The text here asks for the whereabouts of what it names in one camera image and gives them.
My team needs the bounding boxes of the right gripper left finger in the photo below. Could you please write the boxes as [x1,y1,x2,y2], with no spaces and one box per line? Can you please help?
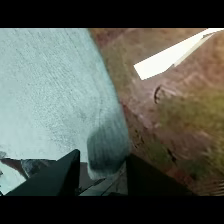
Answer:
[5,148,81,197]

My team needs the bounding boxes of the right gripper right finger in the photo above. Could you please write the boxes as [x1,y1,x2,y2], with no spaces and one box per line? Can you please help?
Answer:
[125,153,195,197]

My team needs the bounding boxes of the pale grey garment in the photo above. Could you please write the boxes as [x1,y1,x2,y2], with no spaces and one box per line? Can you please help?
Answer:
[0,28,132,196]

